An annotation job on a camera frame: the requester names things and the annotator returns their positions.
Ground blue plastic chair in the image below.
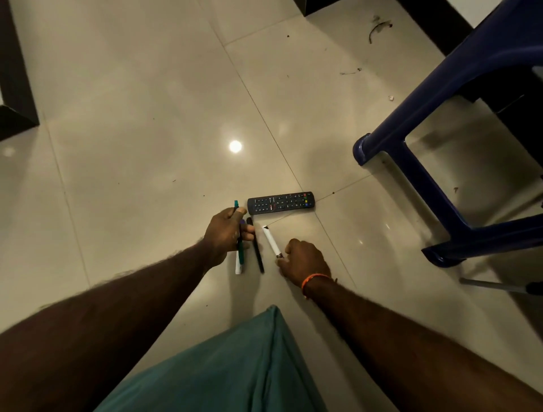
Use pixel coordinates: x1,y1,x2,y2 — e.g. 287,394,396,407
353,0,543,268

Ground person's right hand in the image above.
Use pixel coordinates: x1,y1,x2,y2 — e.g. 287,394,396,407
276,239,332,286

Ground white marker pen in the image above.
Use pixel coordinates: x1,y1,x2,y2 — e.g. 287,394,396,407
262,226,283,259

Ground teal shorts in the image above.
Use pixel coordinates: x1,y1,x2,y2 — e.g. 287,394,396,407
94,305,327,412

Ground dark wooden furniture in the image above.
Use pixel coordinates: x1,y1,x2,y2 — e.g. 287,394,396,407
0,0,40,142

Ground person's right forearm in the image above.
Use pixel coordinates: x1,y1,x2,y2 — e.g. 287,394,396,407
305,277,543,412

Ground black remote control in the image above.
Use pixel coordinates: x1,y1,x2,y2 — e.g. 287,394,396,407
247,191,315,215

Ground dark scrap of debris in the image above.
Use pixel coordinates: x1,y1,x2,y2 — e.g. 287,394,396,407
368,16,393,45

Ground person's left forearm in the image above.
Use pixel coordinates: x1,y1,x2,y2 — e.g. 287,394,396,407
0,242,213,412

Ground orange thread wristband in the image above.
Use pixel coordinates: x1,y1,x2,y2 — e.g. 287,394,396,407
301,273,334,298

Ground metal rod with black handle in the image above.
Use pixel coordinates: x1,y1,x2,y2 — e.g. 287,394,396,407
459,278,543,297

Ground black pen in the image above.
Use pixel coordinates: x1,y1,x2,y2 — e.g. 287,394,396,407
247,217,265,274

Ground green pen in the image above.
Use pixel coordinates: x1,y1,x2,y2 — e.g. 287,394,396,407
234,200,245,266

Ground person's left hand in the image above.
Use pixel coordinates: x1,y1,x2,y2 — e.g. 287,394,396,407
203,207,256,269

